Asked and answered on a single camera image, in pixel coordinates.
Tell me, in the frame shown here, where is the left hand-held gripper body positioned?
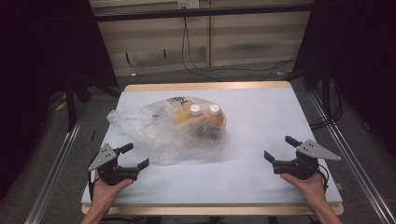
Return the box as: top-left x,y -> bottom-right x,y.
88,143 -> 139,187

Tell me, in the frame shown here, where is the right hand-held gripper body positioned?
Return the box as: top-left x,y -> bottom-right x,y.
273,139 -> 342,181

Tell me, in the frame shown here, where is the clear printed plastic bag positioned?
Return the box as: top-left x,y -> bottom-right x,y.
106,95 -> 228,166

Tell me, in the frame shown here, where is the person's right hand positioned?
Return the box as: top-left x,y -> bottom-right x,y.
280,171 -> 329,213

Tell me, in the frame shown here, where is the person's left hand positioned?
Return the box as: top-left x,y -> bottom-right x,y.
92,172 -> 134,212

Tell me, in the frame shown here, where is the yellow packet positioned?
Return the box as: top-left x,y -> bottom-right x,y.
172,110 -> 191,125

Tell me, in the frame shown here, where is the dark packet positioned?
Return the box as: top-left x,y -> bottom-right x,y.
195,122 -> 222,141

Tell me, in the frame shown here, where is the black metal stand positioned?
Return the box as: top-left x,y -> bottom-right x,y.
64,80 -> 92,132

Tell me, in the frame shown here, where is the orange bottle with white cap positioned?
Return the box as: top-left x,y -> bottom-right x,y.
206,103 -> 226,133
188,104 -> 205,132

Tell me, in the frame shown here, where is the wooden table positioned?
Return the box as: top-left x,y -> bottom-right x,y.
81,81 -> 345,217

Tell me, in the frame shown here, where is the black curtain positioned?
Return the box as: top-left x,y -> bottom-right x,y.
292,0 -> 396,157
0,0 -> 120,200

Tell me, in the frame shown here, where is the black metal crossbar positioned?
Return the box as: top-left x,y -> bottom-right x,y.
92,3 -> 316,22

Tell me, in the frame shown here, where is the right hand-held gripper cable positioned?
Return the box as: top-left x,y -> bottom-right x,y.
317,163 -> 331,192

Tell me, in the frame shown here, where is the metal floor rail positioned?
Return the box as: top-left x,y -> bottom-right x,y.
308,91 -> 396,224
23,102 -> 90,224

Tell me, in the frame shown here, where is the bundle of black floor cables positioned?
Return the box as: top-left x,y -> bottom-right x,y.
309,78 -> 344,131

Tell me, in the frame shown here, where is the black wall cable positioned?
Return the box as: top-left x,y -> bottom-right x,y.
181,16 -> 298,82

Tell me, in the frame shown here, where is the white wall socket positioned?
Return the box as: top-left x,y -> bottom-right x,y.
177,0 -> 200,9

